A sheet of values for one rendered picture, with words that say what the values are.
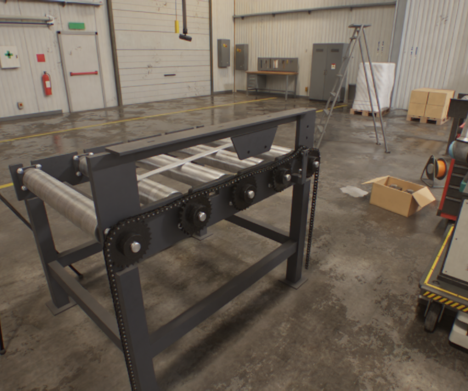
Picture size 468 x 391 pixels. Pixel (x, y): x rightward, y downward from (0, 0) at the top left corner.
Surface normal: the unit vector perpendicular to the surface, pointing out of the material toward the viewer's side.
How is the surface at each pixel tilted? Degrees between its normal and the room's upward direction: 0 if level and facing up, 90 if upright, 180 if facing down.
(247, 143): 90
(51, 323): 0
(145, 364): 90
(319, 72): 90
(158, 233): 90
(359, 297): 0
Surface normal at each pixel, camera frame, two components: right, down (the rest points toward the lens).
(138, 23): 0.74, 0.26
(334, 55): -0.68, 0.29
